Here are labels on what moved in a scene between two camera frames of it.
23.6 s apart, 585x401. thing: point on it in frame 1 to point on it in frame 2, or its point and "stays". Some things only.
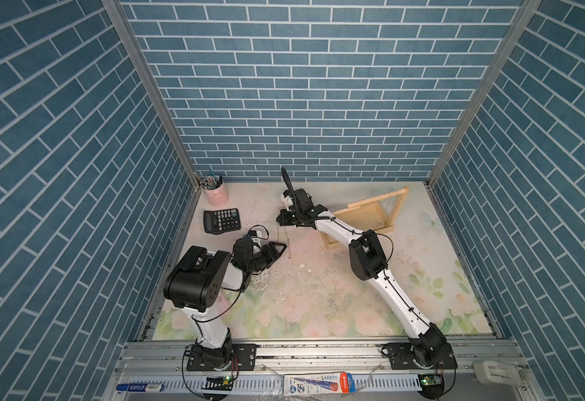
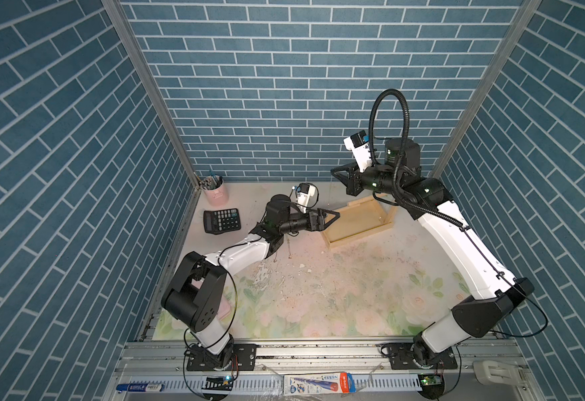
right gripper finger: x=288 y=183 to x=349 y=169
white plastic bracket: x=498 y=373 stays
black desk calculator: x=221 y=220 stays
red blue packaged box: x=317 y=384 stays
